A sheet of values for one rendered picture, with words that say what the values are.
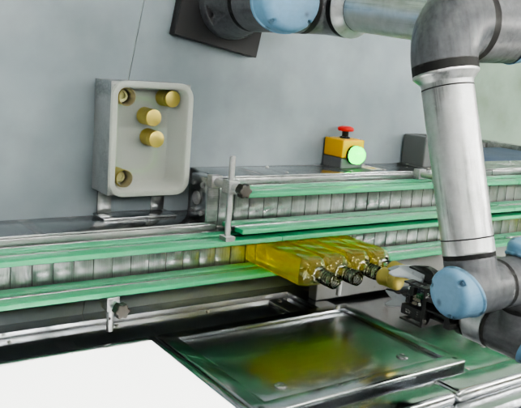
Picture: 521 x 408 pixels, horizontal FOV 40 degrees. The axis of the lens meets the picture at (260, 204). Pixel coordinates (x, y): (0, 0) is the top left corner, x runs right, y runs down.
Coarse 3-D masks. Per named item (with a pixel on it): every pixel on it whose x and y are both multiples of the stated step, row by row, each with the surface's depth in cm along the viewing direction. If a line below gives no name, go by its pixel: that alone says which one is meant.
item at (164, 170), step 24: (144, 96) 145; (192, 96) 143; (120, 120) 143; (168, 120) 149; (120, 144) 144; (168, 144) 149; (144, 168) 148; (168, 168) 150; (120, 192) 138; (144, 192) 141; (168, 192) 144
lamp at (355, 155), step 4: (348, 148) 172; (352, 148) 171; (356, 148) 170; (360, 148) 170; (348, 152) 171; (352, 152) 170; (356, 152) 170; (360, 152) 170; (364, 152) 171; (348, 156) 171; (352, 156) 170; (356, 156) 170; (360, 156) 170; (364, 156) 171; (348, 160) 172; (352, 160) 171; (356, 160) 170; (360, 160) 171
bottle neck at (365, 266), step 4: (360, 264) 143; (364, 264) 143; (368, 264) 142; (372, 264) 142; (360, 268) 143; (364, 268) 142; (368, 268) 142; (372, 268) 141; (376, 268) 140; (380, 268) 140; (364, 272) 142; (368, 272) 141; (372, 272) 140; (376, 272) 140; (368, 276) 142; (372, 276) 141; (376, 280) 140
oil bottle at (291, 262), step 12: (252, 252) 151; (264, 252) 148; (276, 252) 144; (288, 252) 142; (300, 252) 142; (264, 264) 148; (276, 264) 144; (288, 264) 141; (300, 264) 138; (312, 264) 137; (324, 264) 139; (288, 276) 141; (300, 276) 138; (312, 276) 137
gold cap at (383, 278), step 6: (378, 270) 139; (384, 270) 138; (378, 276) 138; (384, 276) 137; (390, 276) 136; (378, 282) 139; (384, 282) 137; (390, 282) 136; (396, 282) 136; (402, 282) 137; (396, 288) 136
